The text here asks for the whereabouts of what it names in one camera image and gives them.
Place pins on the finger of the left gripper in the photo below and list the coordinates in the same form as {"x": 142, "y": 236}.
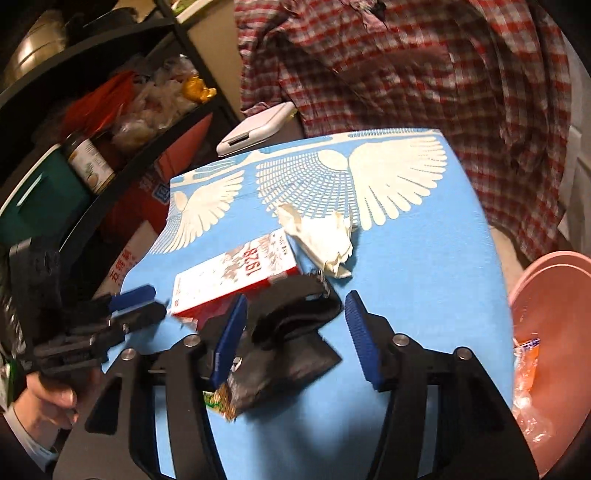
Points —
{"x": 140, "y": 317}
{"x": 132, "y": 298}

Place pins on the yellow wrapped item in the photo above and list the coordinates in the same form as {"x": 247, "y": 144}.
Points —
{"x": 194, "y": 89}

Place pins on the red packaging box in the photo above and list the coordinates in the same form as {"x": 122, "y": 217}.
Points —
{"x": 146, "y": 200}

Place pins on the black metal shelf rack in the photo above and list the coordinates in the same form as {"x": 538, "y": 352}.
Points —
{"x": 82, "y": 90}

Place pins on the green plastic storage box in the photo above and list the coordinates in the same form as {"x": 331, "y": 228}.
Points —
{"x": 45, "y": 201}

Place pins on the pink plastic basin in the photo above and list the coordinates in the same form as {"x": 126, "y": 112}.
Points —
{"x": 551, "y": 302}

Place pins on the person's left hand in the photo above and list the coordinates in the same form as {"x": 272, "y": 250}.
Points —
{"x": 48, "y": 404}

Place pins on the green toothpaste tube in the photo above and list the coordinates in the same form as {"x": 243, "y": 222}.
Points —
{"x": 219, "y": 402}

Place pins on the white lidded trash bin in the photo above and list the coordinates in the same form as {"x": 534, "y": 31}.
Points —
{"x": 275, "y": 125}

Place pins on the red plaid shirt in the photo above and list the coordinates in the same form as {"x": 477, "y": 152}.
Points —
{"x": 492, "y": 76}

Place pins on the clear plastic bags bundle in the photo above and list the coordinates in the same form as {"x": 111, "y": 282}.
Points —
{"x": 158, "y": 102}

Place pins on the white red milk carton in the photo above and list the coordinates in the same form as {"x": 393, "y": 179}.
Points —
{"x": 204, "y": 290}

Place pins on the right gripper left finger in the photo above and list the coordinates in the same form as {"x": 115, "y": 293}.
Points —
{"x": 221, "y": 335}

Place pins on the crumpled white tissue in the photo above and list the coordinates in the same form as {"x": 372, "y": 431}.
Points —
{"x": 326, "y": 241}

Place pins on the clear orange snack wrapper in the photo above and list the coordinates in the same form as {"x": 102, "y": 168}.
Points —
{"x": 536, "y": 428}

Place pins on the black foil wrapper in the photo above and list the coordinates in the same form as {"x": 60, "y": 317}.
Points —
{"x": 261, "y": 375}

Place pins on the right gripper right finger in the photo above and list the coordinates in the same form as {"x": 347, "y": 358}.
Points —
{"x": 372, "y": 337}

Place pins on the glass jar with label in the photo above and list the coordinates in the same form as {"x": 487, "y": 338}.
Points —
{"x": 87, "y": 162}

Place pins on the stainless steel pot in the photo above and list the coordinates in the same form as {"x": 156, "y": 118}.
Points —
{"x": 46, "y": 38}

